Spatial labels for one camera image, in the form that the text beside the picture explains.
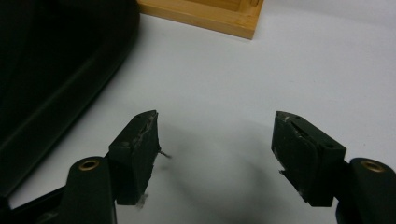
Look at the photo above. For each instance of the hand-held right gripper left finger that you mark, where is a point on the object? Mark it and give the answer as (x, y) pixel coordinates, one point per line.
(137, 155)

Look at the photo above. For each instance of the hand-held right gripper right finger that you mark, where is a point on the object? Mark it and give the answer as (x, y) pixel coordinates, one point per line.
(299, 155)

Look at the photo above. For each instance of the black slipper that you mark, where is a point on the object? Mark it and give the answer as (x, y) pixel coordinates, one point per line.
(59, 81)

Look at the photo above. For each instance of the wooden shoe rack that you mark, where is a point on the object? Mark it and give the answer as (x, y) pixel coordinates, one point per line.
(218, 14)

